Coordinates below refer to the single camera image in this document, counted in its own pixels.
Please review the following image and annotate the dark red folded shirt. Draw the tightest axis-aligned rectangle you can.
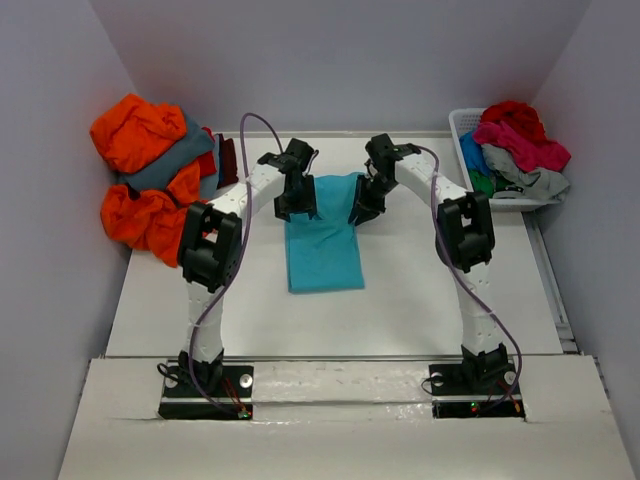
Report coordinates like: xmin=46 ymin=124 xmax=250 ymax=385
xmin=196 ymin=128 xmax=238 ymax=197

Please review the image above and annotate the red t shirt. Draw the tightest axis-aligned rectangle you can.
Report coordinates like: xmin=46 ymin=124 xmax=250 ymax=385
xmin=481 ymin=100 xmax=548 ymax=144

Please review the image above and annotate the green garment in basket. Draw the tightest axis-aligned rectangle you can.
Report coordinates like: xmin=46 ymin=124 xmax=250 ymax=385
xmin=468 ymin=170 xmax=496 ymax=198

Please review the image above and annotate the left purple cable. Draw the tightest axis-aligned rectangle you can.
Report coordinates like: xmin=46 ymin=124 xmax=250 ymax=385
xmin=187 ymin=113 xmax=284 ymax=420

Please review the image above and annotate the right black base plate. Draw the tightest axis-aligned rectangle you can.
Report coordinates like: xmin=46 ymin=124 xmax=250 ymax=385
xmin=420 ymin=363 xmax=526 ymax=419

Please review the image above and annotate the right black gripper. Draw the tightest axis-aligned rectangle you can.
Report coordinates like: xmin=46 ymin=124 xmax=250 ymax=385
xmin=348 ymin=172 xmax=397 ymax=226

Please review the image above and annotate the orange t shirt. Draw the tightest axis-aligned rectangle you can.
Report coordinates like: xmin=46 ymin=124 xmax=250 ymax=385
xmin=89 ymin=93 xmax=219 ymax=268

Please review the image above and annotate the teal t shirt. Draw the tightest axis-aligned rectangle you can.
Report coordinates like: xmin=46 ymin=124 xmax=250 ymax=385
xmin=284 ymin=172 xmax=365 ymax=294

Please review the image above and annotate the white plastic laundry basket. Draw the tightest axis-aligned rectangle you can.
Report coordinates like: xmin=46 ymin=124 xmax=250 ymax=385
xmin=448 ymin=107 xmax=560 ymax=212

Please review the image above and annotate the grey t shirt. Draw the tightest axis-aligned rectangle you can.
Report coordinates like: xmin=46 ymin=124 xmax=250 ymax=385
xmin=481 ymin=144 xmax=570 ymax=201

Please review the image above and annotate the magenta t shirt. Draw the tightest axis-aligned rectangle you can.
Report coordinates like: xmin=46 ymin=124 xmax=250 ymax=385
xmin=472 ymin=121 xmax=571 ymax=173

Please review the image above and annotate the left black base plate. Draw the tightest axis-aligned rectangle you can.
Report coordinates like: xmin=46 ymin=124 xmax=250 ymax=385
xmin=156 ymin=362 xmax=254 ymax=421

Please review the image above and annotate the blue t shirt in basket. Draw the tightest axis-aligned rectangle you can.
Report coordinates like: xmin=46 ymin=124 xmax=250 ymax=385
xmin=459 ymin=131 xmax=492 ymax=176

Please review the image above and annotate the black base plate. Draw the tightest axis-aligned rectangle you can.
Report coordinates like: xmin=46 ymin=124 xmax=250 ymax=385
xmin=420 ymin=363 xmax=526 ymax=419
xmin=156 ymin=362 xmax=254 ymax=421

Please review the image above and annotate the purple cable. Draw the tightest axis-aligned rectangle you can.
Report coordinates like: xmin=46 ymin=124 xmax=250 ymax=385
xmin=187 ymin=113 xmax=284 ymax=420
xmin=412 ymin=145 xmax=524 ymax=416

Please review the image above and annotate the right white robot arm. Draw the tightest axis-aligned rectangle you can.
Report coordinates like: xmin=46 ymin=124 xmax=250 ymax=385
xmin=349 ymin=134 xmax=511 ymax=395

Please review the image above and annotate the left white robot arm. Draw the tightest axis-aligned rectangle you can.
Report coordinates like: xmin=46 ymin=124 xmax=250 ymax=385
xmin=178 ymin=139 xmax=317 ymax=396

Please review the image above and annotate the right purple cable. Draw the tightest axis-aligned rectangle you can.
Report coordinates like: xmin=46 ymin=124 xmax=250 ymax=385
xmin=412 ymin=145 xmax=524 ymax=416

